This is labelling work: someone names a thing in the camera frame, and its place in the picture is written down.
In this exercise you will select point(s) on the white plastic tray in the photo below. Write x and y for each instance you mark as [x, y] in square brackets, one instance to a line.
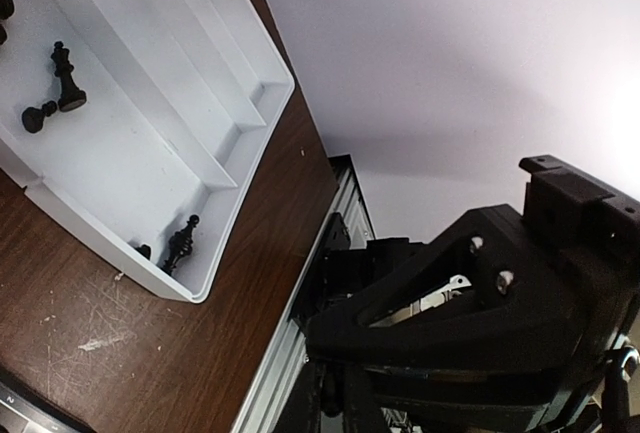
[182, 99]

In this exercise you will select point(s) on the black chess pieces pile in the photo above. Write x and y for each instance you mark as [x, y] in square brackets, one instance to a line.
[7, 8]

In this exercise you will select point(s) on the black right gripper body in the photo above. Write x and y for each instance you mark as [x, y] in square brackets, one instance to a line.
[509, 320]

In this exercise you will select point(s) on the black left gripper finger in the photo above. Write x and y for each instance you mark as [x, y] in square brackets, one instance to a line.
[333, 389]

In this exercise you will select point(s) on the black chess piece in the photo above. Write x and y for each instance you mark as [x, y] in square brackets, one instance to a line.
[144, 250]
[180, 245]
[33, 118]
[71, 96]

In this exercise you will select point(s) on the black white chessboard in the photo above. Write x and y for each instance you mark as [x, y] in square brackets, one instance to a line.
[23, 413]

